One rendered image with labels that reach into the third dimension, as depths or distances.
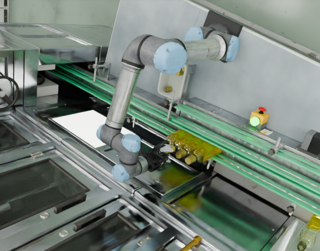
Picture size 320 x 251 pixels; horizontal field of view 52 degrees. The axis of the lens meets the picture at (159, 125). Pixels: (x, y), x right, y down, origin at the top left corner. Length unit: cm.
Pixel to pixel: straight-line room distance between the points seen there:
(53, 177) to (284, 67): 120
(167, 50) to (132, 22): 105
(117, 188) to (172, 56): 66
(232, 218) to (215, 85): 73
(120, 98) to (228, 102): 71
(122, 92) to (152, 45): 23
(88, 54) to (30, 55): 43
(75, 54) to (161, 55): 122
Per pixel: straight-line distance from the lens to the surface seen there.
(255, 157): 163
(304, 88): 169
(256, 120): 168
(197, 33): 161
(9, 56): 210
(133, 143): 129
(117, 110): 135
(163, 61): 120
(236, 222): 155
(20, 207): 145
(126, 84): 133
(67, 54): 231
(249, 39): 177
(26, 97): 224
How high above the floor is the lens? 235
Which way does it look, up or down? 48 degrees down
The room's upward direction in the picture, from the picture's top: 108 degrees counter-clockwise
